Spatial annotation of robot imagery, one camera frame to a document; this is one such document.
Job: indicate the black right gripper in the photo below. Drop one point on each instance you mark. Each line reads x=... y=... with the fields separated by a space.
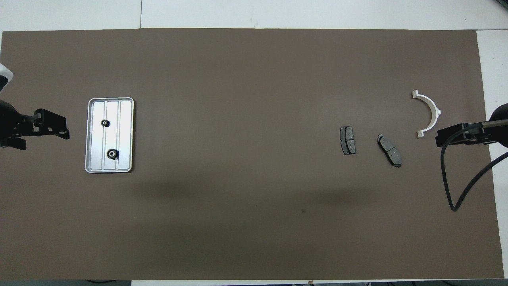
x=502 y=119

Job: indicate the short dark brake pad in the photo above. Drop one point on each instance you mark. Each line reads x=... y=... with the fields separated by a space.
x=348 y=140

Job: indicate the white curved plastic bracket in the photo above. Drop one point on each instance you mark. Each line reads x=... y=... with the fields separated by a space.
x=433 y=111

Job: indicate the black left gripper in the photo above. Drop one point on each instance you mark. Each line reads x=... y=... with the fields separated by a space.
x=14 y=125

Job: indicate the long dark brake pad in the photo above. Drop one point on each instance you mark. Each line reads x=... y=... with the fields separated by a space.
x=389 y=150

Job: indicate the brown table mat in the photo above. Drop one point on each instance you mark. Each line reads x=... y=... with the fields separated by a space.
x=238 y=79

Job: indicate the small black bearing gear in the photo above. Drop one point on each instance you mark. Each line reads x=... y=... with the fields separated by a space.
x=105 y=123

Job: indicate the silver metal tray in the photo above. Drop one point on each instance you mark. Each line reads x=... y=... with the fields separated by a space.
x=125 y=135

